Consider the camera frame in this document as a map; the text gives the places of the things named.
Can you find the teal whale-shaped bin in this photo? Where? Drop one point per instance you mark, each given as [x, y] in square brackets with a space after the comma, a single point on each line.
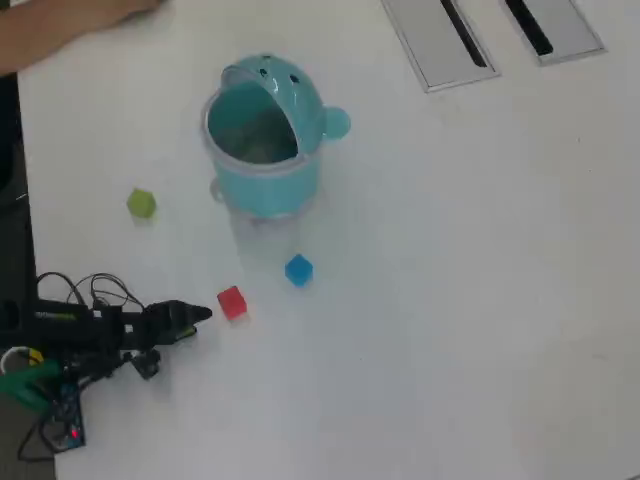
[265, 185]

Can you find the blue cube block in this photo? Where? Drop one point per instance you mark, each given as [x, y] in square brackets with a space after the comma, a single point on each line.
[298, 270]

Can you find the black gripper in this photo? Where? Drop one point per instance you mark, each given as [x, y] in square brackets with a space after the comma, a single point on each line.
[125, 327]

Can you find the white tape roll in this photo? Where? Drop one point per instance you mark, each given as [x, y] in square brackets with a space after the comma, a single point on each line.
[33, 356]

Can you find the bare human hand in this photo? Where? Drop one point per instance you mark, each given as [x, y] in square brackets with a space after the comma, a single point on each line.
[142, 5]

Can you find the blue circuit board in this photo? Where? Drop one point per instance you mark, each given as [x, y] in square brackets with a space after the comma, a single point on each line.
[67, 420]

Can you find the red cube block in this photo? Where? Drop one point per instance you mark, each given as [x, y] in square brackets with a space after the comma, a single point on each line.
[232, 302]

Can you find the bare human forearm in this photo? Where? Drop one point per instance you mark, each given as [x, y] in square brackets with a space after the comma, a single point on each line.
[60, 30]

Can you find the green cube block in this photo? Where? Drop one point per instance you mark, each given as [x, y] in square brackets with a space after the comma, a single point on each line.
[141, 202]

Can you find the black furniture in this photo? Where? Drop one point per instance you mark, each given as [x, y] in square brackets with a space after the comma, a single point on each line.
[10, 150]

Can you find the green table clamp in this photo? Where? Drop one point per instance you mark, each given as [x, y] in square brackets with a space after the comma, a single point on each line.
[22, 387]

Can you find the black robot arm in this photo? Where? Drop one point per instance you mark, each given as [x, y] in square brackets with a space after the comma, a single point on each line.
[55, 325]

